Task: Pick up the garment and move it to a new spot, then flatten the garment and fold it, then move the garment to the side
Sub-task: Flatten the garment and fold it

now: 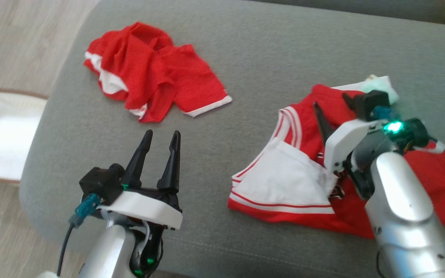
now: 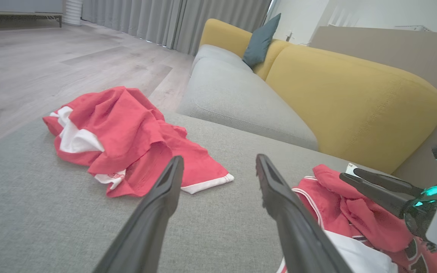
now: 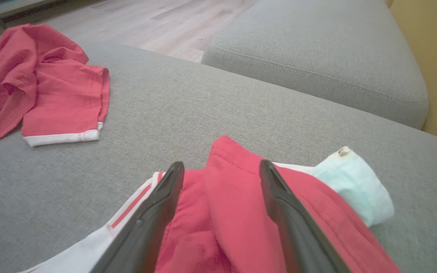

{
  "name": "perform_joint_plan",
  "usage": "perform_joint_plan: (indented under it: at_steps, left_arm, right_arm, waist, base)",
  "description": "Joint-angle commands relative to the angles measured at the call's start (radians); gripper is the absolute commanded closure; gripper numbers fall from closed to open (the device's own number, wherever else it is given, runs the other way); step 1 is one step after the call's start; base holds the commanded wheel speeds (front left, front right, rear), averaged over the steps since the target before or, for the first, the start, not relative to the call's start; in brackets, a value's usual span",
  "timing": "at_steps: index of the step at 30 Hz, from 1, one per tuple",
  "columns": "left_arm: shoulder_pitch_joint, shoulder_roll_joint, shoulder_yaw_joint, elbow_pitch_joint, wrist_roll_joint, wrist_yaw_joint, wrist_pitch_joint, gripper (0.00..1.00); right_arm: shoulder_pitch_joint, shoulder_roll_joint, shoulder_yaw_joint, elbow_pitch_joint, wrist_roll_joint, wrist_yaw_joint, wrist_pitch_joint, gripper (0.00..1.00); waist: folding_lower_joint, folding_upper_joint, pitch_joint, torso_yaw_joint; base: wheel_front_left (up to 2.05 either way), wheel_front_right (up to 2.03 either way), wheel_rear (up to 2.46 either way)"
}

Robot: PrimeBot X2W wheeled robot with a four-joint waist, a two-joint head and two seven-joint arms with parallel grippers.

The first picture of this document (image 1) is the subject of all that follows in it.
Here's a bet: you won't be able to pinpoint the red white-trimmed t-shirt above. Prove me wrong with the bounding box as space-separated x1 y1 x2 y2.
83 22 233 124

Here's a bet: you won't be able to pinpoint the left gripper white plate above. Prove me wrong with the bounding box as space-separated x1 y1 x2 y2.
96 130 183 231

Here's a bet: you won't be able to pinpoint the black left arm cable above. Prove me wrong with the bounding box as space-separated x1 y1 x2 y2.
56 193 102 276

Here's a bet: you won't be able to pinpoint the grey sofa cushion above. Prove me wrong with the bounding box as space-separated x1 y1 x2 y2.
251 0 445 24

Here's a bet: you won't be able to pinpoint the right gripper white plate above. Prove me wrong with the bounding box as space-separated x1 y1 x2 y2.
313 92 389 174

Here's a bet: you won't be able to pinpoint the grey fabric sofa seat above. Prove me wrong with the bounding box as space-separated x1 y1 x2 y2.
19 0 445 278

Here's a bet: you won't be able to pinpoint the red shorts with white panels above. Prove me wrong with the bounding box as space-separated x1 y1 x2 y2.
227 75 445 239

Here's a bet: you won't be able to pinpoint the white laundry basket brown rim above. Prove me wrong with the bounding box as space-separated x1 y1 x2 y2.
0 90 49 185

